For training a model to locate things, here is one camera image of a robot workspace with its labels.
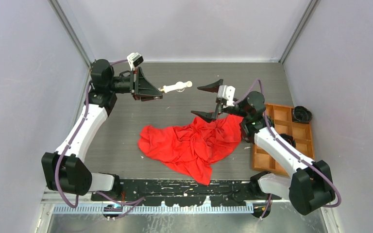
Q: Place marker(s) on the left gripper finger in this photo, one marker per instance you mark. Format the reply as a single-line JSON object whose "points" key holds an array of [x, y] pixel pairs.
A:
{"points": [[143, 88], [145, 98]]}

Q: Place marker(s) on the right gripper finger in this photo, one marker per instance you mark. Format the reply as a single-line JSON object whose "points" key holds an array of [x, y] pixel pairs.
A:
{"points": [[206, 116], [212, 87]]}

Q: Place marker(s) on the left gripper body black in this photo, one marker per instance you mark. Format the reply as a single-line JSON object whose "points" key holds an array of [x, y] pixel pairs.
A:
{"points": [[125, 85]]}

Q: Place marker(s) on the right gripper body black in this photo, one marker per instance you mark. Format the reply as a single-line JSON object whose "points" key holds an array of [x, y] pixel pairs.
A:
{"points": [[237, 110]]}

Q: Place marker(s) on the white faucet with chrome head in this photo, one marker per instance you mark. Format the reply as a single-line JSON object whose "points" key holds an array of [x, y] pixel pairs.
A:
{"points": [[180, 86]]}

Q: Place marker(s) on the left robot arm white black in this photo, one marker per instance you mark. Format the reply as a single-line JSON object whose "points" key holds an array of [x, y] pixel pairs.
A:
{"points": [[64, 169]]}

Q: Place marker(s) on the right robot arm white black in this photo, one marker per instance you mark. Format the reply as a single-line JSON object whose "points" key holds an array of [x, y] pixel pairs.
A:
{"points": [[309, 185]]}

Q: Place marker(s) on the red cloth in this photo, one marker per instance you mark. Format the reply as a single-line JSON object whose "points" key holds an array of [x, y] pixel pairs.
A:
{"points": [[192, 149]]}

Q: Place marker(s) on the orange compartment tray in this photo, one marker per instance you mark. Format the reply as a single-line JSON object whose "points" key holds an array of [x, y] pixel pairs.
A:
{"points": [[298, 135]]}

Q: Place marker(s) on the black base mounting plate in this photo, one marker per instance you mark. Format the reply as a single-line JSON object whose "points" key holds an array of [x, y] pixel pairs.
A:
{"points": [[185, 192]]}

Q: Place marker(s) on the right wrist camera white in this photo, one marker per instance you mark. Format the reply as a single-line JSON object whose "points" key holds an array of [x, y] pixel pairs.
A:
{"points": [[226, 95]]}

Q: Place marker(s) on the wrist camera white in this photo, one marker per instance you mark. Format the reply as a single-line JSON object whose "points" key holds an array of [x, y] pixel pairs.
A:
{"points": [[226, 95], [134, 59]]}

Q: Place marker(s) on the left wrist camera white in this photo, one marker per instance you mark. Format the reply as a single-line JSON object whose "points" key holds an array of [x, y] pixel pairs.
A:
{"points": [[134, 59]]}

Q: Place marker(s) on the slotted cable duct grey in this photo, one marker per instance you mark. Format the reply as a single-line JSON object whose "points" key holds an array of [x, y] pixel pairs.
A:
{"points": [[104, 208]]}

